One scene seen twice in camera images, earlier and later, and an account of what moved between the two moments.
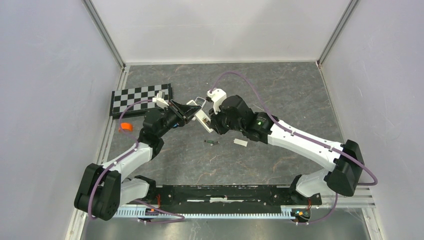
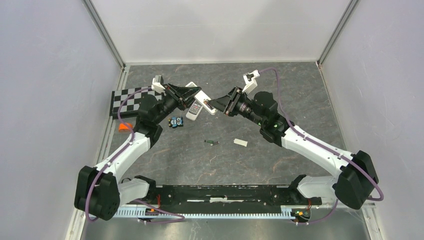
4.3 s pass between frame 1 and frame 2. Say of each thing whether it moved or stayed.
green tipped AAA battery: stayed
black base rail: stayed
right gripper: moved
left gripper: moved
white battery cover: stayed
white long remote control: moved
